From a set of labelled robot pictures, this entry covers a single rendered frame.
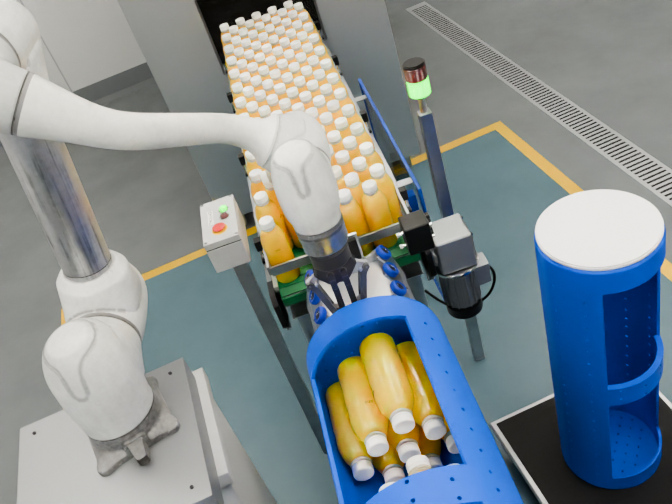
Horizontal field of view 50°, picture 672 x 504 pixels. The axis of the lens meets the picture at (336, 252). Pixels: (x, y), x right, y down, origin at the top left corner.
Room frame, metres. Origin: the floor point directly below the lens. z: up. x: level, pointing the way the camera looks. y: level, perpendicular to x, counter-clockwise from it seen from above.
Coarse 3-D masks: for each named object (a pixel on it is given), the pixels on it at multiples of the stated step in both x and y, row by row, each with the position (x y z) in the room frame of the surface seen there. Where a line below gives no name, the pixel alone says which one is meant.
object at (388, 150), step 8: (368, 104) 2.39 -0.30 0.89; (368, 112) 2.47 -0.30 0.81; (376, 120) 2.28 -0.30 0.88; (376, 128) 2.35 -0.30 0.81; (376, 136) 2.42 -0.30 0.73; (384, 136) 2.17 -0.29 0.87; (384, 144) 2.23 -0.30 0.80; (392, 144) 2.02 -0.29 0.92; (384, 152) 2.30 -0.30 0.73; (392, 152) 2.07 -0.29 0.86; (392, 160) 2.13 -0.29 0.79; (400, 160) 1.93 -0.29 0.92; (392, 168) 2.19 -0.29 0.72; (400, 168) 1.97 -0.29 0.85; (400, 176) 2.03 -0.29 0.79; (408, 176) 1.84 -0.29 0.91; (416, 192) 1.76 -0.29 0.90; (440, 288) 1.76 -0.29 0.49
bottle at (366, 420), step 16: (352, 368) 0.95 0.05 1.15; (352, 384) 0.91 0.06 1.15; (368, 384) 0.90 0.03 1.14; (352, 400) 0.88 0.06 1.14; (368, 400) 0.86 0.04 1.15; (352, 416) 0.85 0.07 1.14; (368, 416) 0.83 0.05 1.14; (384, 416) 0.83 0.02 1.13; (368, 432) 0.81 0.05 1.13; (384, 432) 0.81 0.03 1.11
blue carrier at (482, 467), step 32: (352, 320) 0.98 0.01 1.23; (384, 320) 1.02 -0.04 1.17; (416, 320) 0.96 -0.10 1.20; (320, 352) 0.97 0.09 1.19; (352, 352) 1.03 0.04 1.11; (448, 352) 0.90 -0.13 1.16; (320, 384) 1.02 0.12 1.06; (448, 384) 0.80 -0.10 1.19; (320, 416) 0.88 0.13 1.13; (448, 416) 0.72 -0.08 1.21; (480, 416) 0.75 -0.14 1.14; (480, 448) 0.66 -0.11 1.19; (352, 480) 0.80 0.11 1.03; (384, 480) 0.82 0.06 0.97; (416, 480) 0.62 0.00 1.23; (448, 480) 0.60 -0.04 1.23; (480, 480) 0.60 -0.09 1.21; (512, 480) 0.63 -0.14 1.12
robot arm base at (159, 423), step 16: (160, 400) 1.09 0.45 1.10; (160, 416) 1.05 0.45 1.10; (144, 432) 1.01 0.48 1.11; (160, 432) 1.02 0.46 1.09; (96, 448) 1.03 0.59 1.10; (112, 448) 1.00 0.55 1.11; (128, 448) 0.99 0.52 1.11; (144, 448) 0.97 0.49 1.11; (112, 464) 0.98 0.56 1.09; (144, 464) 0.96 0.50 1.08
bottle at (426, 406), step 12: (408, 348) 0.96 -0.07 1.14; (408, 360) 0.93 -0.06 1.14; (420, 360) 0.92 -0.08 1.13; (408, 372) 0.90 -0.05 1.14; (420, 372) 0.89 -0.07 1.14; (420, 384) 0.86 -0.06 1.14; (420, 396) 0.84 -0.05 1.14; (432, 396) 0.83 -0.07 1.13; (420, 408) 0.82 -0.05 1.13; (432, 408) 0.81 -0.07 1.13; (420, 420) 0.81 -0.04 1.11
